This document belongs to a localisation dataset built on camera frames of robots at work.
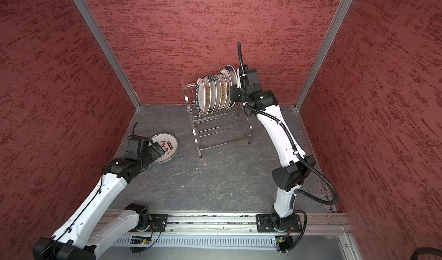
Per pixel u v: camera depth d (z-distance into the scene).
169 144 0.98
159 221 0.74
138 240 0.73
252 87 0.55
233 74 0.75
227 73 0.76
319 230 0.74
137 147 0.58
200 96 0.82
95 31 0.83
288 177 0.45
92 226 0.43
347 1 0.74
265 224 0.74
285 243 0.72
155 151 0.71
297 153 0.45
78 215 0.42
